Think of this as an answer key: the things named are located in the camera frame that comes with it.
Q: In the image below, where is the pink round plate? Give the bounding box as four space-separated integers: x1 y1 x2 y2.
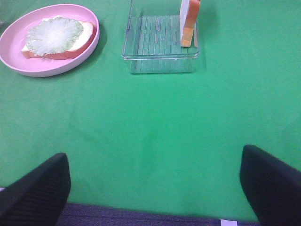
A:
0 4 100 77

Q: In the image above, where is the purple mat strip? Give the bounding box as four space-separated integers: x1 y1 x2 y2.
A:
57 203 258 226

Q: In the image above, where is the toy lettuce leaf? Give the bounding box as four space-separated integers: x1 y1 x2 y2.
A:
25 17 84 56

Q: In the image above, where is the green tablecloth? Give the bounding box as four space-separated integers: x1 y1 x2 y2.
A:
0 0 301 221

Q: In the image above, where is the toy bread slice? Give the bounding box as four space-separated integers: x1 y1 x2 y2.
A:
179 0 201 47
21 20 95 60

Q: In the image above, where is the leaning toy bread slice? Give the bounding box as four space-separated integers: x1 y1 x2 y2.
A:
179 0 201 47

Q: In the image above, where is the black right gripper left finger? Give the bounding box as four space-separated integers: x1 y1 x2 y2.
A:
0 153 71 226

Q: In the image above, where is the clear right plastic tray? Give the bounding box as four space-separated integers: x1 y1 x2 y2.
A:
122 0 200 74

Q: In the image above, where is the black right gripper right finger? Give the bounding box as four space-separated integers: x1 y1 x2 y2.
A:
239 145 301 226

